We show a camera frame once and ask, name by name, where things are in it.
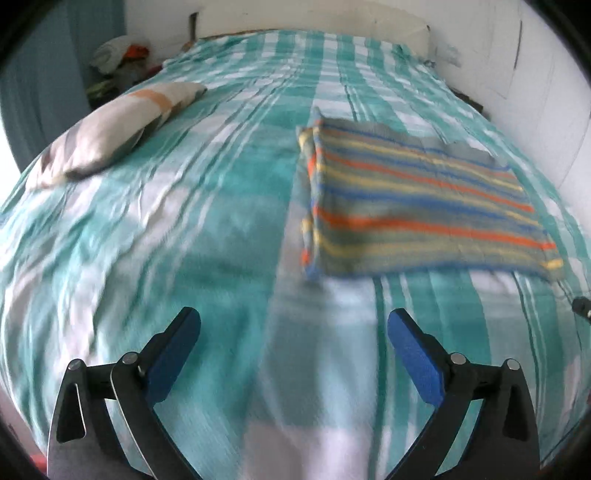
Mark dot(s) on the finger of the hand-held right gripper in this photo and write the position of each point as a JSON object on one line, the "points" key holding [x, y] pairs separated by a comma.
{"points": [[583, 308]]}

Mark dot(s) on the striped pillow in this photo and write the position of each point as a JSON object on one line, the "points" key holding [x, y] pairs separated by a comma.
{"points": [[101, 134]]}

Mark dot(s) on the teal checked bedspread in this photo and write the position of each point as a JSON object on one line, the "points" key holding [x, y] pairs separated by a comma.
{"points": [[184, 230]]}

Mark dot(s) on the striped towel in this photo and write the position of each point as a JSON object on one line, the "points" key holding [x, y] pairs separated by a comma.
{"points": [[415, 207]]}

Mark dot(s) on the teal curtain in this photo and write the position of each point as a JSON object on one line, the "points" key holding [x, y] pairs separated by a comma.
{"points": [[41, 92]]}

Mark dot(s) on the cream padded headboard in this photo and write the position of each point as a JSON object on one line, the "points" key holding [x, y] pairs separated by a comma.
{"points": [[369, 25]]}

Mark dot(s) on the white wardrobe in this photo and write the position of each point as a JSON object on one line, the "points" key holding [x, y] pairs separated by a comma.
{"points": [[531, 92]]}

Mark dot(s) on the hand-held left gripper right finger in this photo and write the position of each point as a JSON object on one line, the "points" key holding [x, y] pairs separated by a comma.
{"points": [[415, 364]]}

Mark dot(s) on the pile of clothes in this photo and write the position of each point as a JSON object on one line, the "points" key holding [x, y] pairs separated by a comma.
{"points": [[115, 53]]}

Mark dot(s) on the black bed frame post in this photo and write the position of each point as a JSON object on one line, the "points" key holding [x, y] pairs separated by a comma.
{"points": [[193, 28]]}

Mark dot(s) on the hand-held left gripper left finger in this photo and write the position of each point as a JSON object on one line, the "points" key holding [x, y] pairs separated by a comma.
{"points": [[173, 364]]}

